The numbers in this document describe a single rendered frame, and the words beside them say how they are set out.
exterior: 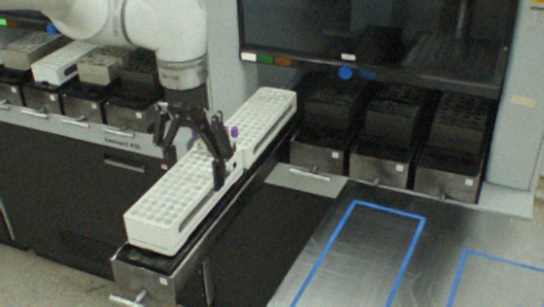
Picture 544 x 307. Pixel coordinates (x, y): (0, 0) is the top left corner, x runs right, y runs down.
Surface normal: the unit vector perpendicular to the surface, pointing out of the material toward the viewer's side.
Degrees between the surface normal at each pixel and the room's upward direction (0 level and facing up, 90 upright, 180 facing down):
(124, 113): 90
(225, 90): 90
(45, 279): 0
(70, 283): 0
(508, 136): 90
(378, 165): 90
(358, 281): 0
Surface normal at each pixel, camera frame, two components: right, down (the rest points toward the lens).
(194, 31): 0.60, 0.44
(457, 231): -0.04, -0.84
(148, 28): -0.40, 0.54
